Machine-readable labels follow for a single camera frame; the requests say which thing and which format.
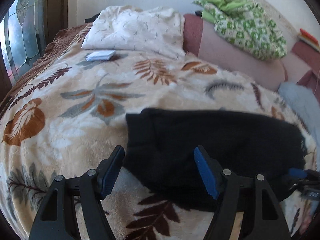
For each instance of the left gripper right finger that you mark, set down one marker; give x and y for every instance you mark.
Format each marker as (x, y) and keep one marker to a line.
(263, 217)

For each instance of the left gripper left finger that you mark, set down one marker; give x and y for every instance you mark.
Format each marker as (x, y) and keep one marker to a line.
(56, 216)

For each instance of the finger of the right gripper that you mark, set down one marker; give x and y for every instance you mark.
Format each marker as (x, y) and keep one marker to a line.
(297, 173)

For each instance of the black pants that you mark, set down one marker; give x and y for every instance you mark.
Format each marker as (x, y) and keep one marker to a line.
(160, 151)

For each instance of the light blue folded cloth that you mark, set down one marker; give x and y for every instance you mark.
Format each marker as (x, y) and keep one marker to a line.
(304, 103)

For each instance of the leaf pattern fleece blanket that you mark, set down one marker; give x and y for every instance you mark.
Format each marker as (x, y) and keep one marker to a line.
(71, 115)

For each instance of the pink padded headboard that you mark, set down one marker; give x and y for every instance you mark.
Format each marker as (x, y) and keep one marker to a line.
(300, 65)

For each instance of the red yellow books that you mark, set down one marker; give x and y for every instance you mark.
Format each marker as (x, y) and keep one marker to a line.
(309, 39)

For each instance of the green white patterned quilt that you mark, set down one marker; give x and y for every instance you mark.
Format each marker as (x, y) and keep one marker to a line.
(246, 25)

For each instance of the small white paper packet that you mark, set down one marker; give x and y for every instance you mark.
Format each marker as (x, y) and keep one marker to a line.
(102, 55)

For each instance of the stained glass window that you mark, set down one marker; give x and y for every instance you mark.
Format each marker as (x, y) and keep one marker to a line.
(22, 37)

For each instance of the white patterned pillow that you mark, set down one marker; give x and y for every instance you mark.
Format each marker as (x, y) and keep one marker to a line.
(158, 30)

